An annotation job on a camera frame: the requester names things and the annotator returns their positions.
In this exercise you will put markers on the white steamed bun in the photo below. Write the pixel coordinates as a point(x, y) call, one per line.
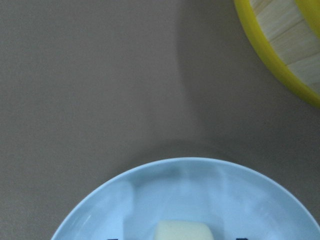
point(182, 230)

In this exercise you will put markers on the yellow rimmed bamboo steamer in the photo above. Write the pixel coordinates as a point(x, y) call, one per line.
point(285, 34)

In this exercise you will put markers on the light blue plate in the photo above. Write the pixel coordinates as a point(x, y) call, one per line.
point(232, 200)

